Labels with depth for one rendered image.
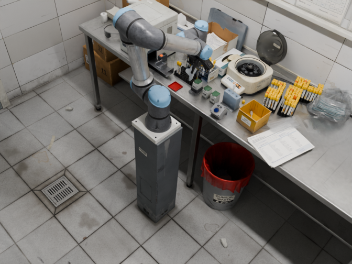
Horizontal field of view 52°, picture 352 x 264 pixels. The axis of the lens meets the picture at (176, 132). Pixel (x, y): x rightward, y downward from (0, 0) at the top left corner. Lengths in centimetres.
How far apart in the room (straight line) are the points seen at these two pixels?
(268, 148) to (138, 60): 84
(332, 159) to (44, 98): 258
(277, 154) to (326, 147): 30
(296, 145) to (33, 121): 228
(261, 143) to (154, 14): 105
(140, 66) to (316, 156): 106
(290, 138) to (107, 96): 198
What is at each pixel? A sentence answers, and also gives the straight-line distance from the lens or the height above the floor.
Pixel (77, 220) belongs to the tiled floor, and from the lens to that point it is 277.
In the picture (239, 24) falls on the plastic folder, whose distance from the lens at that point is 262.
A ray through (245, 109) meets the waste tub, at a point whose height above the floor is 94.
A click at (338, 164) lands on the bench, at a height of 88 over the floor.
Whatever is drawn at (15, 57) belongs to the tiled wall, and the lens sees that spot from 353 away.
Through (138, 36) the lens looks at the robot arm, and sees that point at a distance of 163.
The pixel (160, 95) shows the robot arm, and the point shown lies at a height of 113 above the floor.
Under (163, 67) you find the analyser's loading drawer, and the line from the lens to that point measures 239.
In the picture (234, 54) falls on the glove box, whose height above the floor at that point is 97.
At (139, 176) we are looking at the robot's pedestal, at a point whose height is 42.
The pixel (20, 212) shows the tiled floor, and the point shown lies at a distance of 291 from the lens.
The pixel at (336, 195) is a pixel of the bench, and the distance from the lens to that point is 201.
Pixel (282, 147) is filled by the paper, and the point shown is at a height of 89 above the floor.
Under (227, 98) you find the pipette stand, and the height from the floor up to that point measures 93.
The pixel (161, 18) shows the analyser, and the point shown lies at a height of 117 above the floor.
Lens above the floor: 239
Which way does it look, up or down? 48 degrees down
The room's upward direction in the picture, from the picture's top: 5 degrees clockwise
